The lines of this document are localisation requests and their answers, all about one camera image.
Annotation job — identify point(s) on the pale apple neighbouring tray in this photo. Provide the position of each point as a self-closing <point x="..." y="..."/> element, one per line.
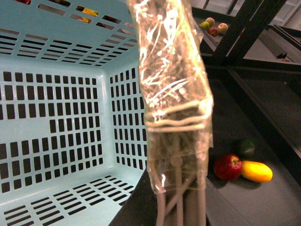
<point x="222" y="28"/>

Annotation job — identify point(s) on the green pear neighbouring tray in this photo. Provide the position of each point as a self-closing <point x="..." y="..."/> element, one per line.
<point x="204" y="25"/>

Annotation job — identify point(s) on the red apple neighbouring tray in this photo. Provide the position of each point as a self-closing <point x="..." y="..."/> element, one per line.
<point x="213" y="31"/>

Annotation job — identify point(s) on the light blue plastic basket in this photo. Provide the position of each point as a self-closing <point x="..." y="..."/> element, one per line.
<point x="72" y="138"/>

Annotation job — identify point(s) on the yellow starfruit centre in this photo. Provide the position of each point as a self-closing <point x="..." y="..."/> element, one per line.
<point x="88" y="12"/>

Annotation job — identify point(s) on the dark green avocado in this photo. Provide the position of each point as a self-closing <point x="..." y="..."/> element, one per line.
<point x="245" y="148"/>

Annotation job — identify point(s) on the yellow mango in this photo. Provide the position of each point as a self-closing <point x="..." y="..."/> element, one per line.
<point x="256" y="171"/>

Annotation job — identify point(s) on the red apple on table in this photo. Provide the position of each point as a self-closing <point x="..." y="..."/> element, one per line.
<point x="228" y="167"/>

